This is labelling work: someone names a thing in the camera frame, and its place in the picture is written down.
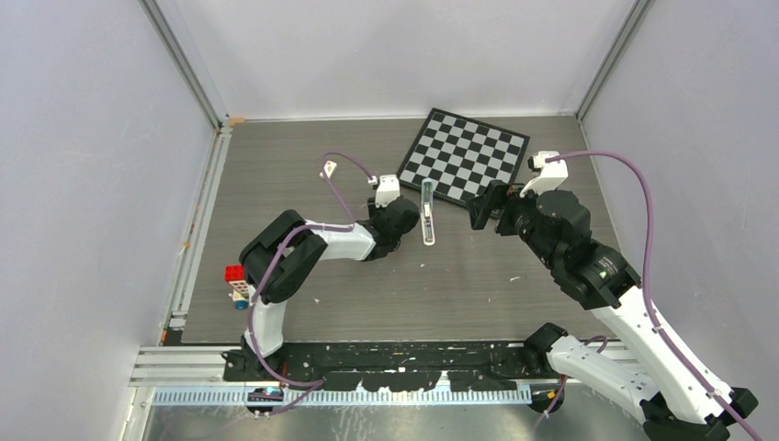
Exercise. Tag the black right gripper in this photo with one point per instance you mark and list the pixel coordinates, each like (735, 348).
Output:
(496, 197)

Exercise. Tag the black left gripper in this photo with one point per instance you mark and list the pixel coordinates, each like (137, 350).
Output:
(373, 210)

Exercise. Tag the light blue white stapler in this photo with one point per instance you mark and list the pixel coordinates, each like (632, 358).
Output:
(427, 196)

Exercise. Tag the small white domino tile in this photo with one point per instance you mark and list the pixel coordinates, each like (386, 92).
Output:
(328, 169)

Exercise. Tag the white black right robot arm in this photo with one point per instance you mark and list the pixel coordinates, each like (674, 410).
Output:
(663, 395)

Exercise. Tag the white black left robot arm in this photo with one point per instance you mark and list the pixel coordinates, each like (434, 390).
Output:
(281, 257)

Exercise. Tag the black white chessboard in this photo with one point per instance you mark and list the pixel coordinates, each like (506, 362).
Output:
(461, 155)

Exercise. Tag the colourful wooden toy car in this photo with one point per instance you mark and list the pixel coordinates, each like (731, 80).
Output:
(234, 276)

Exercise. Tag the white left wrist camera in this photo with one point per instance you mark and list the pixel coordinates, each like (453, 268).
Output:
(387, 189)

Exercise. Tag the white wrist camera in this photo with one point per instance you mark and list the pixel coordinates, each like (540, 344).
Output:
(387, 189)
(549, 172)

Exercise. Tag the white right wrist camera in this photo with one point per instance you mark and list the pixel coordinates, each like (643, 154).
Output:
(549, 172)

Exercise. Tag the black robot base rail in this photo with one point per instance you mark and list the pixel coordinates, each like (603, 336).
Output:
(394, 366)

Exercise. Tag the left aluminium corner post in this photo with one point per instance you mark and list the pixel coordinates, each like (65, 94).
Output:
(171, 28)

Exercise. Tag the aluminium corner post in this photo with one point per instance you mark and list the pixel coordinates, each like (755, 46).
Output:
(625, 34)
(171, 28)

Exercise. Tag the right aluminium corner post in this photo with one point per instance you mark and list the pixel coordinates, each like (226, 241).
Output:
(625, 34)

